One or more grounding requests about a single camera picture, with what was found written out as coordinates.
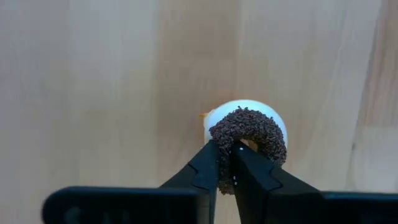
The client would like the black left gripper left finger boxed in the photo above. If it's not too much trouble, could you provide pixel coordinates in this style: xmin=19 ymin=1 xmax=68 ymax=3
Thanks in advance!
xmin=160 ymin=139 xmax=220 ymax=224

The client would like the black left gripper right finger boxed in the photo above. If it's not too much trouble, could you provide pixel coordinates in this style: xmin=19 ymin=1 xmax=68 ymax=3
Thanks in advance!
xmin=230 ymin=142 xmax=324 ymax=224

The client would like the small chocolate sprinkled white donut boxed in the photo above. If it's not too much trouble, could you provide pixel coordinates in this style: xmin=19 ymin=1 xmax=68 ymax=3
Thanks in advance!
xmin=203 ymin=99 xmax=289 ymax=195

